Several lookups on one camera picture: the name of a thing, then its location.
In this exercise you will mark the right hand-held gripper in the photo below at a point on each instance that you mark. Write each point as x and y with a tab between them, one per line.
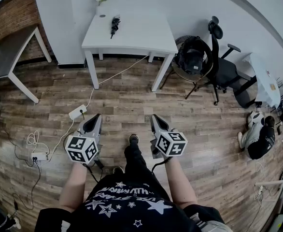
171	144

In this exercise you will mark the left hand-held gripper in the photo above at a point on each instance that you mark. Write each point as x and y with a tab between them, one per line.
81	149

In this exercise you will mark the black umbrella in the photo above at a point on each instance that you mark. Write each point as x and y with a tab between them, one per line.
115	24

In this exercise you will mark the person's right forearm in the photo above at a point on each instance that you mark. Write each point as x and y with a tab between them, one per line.
180	182

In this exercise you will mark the person's left forearm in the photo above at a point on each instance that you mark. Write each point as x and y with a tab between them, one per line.
72	185

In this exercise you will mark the white power strip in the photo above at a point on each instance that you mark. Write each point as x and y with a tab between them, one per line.
77	111

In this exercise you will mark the person's black shoe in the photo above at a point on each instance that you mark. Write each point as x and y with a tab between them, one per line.
118	170
133	138

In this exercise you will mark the person's black trouser leg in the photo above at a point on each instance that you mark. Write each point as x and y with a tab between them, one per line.
137	158

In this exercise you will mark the wicker chair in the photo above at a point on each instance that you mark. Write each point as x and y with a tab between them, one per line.
199	81

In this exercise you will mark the black backpack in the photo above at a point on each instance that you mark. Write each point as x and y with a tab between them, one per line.
192	57

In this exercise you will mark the black office chair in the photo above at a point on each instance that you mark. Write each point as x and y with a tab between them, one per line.
224	74

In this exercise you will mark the person's black star-print shirt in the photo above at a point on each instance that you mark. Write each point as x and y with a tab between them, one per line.
131	207

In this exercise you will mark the white and black rounded object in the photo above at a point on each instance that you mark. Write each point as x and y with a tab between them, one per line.
255	117

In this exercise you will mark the round table with white cloth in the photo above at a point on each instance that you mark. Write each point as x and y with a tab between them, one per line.
264	81

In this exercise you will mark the grey-top table with white legs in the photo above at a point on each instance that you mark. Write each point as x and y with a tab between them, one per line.
4	54

